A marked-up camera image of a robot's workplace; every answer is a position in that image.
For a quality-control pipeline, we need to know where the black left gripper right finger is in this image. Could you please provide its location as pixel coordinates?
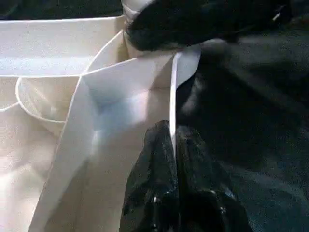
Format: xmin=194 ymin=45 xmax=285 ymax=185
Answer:
xmin=175 ymin=125 xmax=252 ymax=232

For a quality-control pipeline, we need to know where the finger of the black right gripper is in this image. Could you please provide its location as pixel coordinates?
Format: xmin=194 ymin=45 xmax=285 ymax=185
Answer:
xmin=125 ymin=0 xmax=291 ymax=51

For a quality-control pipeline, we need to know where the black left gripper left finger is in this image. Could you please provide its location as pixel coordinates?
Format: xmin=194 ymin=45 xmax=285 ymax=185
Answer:
xmin=122 ymin=119 xmax=180 ymax=232

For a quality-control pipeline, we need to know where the white plastic table top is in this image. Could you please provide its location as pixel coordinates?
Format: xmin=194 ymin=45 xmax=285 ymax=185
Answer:
xmin=0 ymin=14 xmax=202 ymax=232

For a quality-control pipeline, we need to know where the black work surface mat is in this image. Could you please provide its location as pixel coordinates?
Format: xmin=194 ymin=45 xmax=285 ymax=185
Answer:
xmin=0 ymin=0 xmax=309 ymax=232

